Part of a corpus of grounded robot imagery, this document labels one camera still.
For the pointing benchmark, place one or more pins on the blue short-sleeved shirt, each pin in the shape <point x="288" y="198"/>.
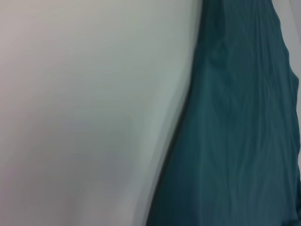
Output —
<point x="235" y="141"/>

